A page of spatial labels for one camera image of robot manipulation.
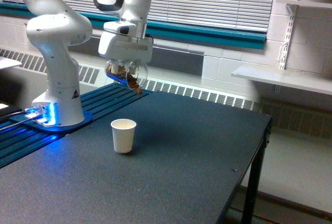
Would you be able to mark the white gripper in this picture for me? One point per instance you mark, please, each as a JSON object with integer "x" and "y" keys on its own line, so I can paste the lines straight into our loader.
{"x": 118, "y": 42}

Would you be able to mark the clear plastic cup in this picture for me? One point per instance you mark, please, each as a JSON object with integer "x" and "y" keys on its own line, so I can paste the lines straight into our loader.
{"x": 132, "y": 74}

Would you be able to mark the brown almonds pile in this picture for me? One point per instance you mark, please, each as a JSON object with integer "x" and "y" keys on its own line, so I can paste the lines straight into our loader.
{"x": 126, "y": 79}

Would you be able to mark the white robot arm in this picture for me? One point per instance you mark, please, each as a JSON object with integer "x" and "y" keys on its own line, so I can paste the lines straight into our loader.
{"x": 56, "y": 26}

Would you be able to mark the white paper cup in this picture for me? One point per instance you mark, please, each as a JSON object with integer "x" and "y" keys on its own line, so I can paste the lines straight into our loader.
{"x": 123, "y": 134}

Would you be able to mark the white object at left edge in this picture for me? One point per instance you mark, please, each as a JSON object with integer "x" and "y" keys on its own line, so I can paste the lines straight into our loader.
{"x": 8, "y": 63}

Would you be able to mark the teal window sill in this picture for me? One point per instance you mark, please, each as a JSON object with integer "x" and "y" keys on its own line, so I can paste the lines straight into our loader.
{"x": 180, "y": 32}

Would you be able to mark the baseboard heater grille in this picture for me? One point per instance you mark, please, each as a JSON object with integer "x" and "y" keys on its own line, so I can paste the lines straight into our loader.
{"x": 297, "y": 120}

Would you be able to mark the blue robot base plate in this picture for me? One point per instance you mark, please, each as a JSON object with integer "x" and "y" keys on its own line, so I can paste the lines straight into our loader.
{"x": 60, "y": 128}

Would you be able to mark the black table frame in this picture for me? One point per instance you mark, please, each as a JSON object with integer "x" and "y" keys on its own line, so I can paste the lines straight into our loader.
{"x": 240, "y": 148}

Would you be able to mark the white shelf rail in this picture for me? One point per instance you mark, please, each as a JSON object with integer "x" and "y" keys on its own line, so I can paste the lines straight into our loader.
{"x": 283, "y": 50}

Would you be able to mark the white lower wall shelf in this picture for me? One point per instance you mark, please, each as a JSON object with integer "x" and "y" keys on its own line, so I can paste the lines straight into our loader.
{"x": 287, "y": 78}

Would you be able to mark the white wall shelf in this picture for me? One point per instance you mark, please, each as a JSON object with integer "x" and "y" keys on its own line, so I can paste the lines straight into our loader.
{"x": 306, "y": 4}
{"x": 287, "y": 78}

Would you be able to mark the white upper wall shelf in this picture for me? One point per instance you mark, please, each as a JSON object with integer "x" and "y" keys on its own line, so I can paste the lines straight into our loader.
{"x": 306, "y": 4}

